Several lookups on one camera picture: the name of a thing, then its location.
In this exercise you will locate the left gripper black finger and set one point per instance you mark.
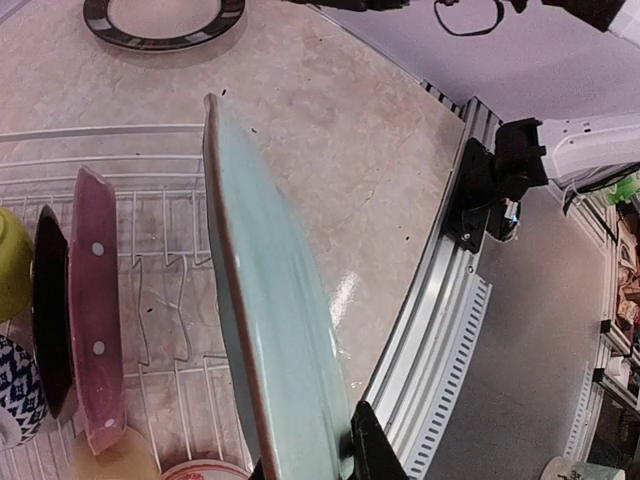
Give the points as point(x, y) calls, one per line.
point(372, 445)

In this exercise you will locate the light teal plate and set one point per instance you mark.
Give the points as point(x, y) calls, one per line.
point(275, 320)

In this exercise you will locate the pink speckled plate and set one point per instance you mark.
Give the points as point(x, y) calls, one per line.
point(94, 310)

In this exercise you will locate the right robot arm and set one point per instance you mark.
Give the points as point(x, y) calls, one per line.
point(569, 147)

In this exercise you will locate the white bowl red rim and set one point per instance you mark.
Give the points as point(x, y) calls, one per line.
point(205, 469)

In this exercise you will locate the white green cup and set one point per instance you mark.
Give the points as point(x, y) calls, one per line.
point(564, 468)

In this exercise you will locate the yellow mug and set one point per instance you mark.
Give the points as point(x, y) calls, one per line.
point(130, 458)

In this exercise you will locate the blue white patterned bowl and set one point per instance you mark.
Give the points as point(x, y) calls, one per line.
point(23, 406)

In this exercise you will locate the small black plate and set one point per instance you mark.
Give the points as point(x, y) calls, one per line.
point(51, 324)

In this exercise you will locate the green bowl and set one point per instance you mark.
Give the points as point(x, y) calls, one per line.
point(17, 253)

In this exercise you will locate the aluminium front rail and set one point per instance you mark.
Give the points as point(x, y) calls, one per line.
point(420, 374)

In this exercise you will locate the white wire dish rack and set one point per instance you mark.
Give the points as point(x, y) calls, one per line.
point(177, 381)

